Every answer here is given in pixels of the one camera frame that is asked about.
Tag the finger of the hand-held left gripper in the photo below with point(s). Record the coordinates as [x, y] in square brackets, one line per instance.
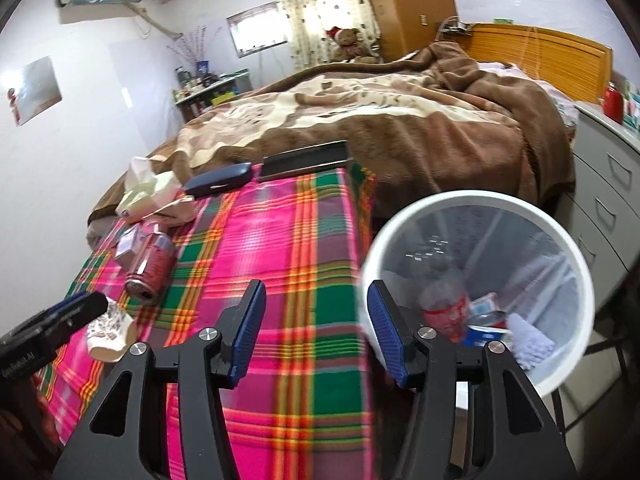
[65, 306]
[82, 317]

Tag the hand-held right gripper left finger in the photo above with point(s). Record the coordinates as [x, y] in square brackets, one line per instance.
[248, 330]

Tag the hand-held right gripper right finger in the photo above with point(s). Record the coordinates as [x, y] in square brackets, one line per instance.
[387, 335]

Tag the patterned paper cup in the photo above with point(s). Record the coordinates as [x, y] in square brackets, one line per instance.
[110, 332]

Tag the clear plastic bottle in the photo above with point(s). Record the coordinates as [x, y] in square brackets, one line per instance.
[445, 310]

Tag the white round waste bin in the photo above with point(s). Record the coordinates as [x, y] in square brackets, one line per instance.
[585, 280]

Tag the pink plaid bed sheet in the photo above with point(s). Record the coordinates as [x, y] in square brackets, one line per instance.
[295, 260]

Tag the tissue pack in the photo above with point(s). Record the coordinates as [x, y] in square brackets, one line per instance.
[150, 192]

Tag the dark blue glasses case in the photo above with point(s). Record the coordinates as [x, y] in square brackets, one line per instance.
[217, 180]

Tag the black smartphone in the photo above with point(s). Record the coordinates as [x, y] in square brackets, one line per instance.
[302, 161]

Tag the brown printed blanket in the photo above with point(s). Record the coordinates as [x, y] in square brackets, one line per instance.
[400, 140]

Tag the cluttered side desk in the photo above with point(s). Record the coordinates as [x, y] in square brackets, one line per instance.
[210, 92]

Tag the grey drawer cabinet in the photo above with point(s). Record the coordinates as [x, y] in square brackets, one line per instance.
[605, 185]

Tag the vase with dry branches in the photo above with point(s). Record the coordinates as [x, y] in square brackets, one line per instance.
[197, 52]

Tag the pale pink pillow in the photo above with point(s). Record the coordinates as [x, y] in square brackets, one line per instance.
[550, 95]

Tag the brown teddy bear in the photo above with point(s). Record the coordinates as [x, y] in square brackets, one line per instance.
[350, 45]

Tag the air conditioner pipe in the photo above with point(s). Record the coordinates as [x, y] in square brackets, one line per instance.
[155, 22]

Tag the small window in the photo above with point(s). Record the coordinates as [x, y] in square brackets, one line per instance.
[257, 30]

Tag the white power strip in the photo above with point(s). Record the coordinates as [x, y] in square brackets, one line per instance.
[456, 27]

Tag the wooden headboard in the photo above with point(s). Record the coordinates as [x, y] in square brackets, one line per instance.
[550, 57]

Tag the red jar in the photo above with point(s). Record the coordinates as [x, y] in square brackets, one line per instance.
[613, 105]

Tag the wooden wardrobe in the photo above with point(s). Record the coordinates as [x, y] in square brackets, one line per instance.
[405, 5]

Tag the row of medicine boxes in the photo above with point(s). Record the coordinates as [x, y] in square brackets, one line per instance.
[632, 107]

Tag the silver wall sheet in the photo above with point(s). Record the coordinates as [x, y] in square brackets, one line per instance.
[37, 90]

